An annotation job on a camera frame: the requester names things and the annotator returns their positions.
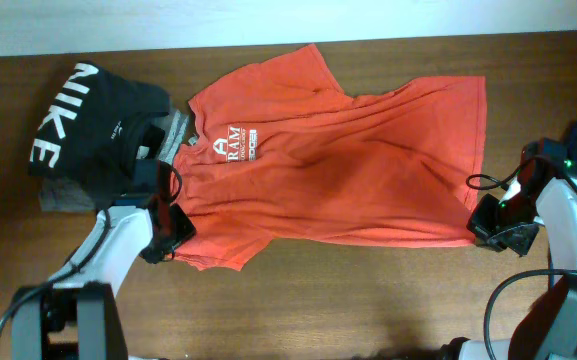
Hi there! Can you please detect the orange red t-shirt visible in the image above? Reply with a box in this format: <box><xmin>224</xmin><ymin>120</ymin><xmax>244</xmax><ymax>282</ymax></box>
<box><xmin>174</xmin><ymin>45</ymin><xmax>487</xmax><ymax>270</ymax></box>

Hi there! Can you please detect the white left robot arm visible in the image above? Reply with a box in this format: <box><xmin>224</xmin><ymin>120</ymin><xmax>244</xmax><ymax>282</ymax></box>
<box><xmin>2</xmin><ymin>200</ymin><xmax>196</xmax><ymax>359</ymax></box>

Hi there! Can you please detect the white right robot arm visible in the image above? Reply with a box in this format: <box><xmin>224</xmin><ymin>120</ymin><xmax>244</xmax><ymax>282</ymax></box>
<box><xmin>440</xmin><ymin>175</ymin><xmax>577</xmax><ymax>360</ymax></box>

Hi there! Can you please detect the grey folded garment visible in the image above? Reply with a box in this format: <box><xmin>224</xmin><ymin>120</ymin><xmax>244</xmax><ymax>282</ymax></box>
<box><xmin>39</xmin><ymin>109</ymin><xmax>191</xmax><ymax>213</ymax></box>

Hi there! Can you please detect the black Nike garment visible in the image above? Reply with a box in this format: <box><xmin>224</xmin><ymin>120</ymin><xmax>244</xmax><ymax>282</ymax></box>
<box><xmin>28</xmin><ymin>61</ymin><xmax>170</xmax><ymax>207</ymax></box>

